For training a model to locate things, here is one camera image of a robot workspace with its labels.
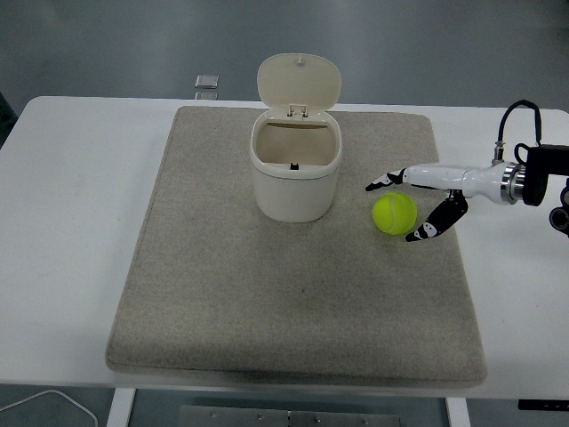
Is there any black table control panel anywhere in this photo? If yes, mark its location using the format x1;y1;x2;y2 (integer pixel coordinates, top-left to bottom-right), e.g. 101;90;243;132
517;399;569;410

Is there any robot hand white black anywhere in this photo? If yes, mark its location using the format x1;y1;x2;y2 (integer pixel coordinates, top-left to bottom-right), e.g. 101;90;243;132
365;163;506;244

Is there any yellow tennis ball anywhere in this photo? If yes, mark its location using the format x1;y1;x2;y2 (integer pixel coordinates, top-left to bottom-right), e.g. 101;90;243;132
372;191;418;236

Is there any white table leg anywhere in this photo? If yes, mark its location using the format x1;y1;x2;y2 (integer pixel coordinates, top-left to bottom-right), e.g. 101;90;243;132
445;397;471;427
106;388;136;427

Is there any white cable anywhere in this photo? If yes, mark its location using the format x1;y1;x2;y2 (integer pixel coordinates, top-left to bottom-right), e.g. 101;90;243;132
0;390;98;427

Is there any grey metal plate with screws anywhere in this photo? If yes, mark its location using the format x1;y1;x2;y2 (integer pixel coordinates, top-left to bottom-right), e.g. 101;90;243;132
179;404;403;427

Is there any beige grey fabric mat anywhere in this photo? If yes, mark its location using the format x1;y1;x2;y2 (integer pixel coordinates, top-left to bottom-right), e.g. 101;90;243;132
104;105;488;387

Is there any cream bin with hinged lid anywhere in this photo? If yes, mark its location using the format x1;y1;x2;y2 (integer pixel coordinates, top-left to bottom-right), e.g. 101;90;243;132
248;52;343;223

